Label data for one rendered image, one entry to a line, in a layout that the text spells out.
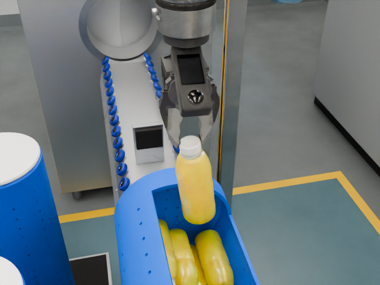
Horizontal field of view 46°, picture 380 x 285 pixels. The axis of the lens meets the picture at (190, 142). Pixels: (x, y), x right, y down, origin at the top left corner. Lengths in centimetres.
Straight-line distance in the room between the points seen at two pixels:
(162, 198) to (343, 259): 162
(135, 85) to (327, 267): 136
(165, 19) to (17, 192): 92
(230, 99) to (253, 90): 224
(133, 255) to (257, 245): 164
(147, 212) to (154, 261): 13
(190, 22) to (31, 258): 117
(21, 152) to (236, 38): 80
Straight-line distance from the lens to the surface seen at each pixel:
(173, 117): 74
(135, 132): 145
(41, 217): 156
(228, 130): 172
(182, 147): 77
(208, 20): 66
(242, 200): 276
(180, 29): 65
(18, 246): 159
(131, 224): 98
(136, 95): 194
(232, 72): 159
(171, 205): 112
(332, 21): 340
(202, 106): 64
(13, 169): 145
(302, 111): 367
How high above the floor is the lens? 190
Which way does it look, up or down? 36 degrees down
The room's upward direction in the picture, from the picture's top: straight up
